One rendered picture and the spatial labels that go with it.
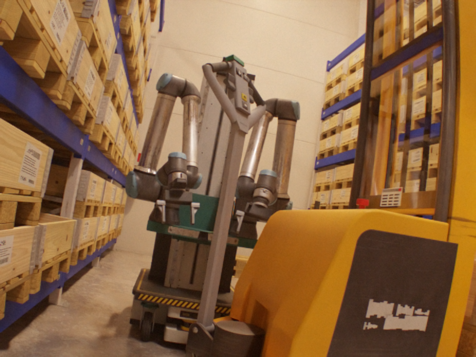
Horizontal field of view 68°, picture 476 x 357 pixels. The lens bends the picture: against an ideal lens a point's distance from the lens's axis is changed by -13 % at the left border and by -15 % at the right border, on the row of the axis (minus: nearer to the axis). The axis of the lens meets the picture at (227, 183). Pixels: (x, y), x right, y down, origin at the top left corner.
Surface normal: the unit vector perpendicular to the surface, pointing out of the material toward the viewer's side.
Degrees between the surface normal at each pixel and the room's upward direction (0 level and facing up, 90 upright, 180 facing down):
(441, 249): 90
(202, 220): 90
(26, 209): 90
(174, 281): 90
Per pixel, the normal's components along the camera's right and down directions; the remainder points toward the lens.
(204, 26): 0.17, -0.06
